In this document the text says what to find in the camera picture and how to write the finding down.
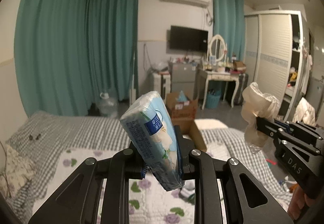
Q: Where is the cream cloth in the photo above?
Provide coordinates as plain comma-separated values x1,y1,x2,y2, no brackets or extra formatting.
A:
240,82,281,155

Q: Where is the white sock with navy cuff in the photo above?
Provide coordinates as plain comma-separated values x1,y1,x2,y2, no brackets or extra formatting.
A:
178,187,195,205

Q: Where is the brown cardboard box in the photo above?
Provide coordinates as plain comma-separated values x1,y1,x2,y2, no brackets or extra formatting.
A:
171,119,207,152

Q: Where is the light blue tissue pack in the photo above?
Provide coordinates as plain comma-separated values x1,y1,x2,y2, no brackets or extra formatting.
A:
120,91,184,191

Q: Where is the person's right hand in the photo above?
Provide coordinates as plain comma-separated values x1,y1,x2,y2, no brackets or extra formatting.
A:
287,184,316,220

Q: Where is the white jacket on chair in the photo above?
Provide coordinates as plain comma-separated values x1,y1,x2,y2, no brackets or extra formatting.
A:
293,97,316,126

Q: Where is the dark striped suitcase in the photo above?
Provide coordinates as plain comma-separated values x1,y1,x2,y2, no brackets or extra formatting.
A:
233,73,249,105

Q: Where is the blue laundry basket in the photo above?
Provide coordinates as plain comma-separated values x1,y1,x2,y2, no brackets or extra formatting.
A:
205,91,221,109

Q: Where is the white dressing table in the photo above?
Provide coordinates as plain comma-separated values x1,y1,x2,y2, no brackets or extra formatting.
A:
196,68,239,110

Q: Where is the floral pillow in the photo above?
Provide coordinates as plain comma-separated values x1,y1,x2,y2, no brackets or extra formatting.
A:
1,144,36,199

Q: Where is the white floral quilted mat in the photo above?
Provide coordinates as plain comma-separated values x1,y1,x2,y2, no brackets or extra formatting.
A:
31,147,290,224

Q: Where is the grey checked bed sheet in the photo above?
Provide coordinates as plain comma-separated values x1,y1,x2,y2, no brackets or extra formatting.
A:
4,110,294,222

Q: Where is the white louvered wardrobe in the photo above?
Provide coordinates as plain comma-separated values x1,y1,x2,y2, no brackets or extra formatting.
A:
243,10,309,121

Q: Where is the cardboard box on floor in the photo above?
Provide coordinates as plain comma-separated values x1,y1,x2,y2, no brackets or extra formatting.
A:
166,91,198,120

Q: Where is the white oval vanity mirror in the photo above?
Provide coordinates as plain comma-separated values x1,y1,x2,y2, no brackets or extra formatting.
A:
207,34,227,65

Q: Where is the clear water jug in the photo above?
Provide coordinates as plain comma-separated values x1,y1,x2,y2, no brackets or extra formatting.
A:
98,92,118,119

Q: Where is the silver mini fridge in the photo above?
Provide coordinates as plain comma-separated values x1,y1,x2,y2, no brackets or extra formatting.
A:
169,63,197,99

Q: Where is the white suitcase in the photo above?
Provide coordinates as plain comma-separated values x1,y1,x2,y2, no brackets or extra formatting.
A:
151,72,171,102

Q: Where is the teal curtain right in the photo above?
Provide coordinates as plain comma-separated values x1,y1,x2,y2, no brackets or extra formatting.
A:
213,0,245,60

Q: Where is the teal curtain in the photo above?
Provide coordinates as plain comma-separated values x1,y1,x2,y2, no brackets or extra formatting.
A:
213,0,245,60
14,0,138,116

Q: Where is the teal curtain left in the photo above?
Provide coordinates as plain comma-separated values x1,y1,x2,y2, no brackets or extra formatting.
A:
14,0,138,116

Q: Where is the black wall television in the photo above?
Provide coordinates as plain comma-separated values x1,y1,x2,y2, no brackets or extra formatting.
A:
169,26,208,53

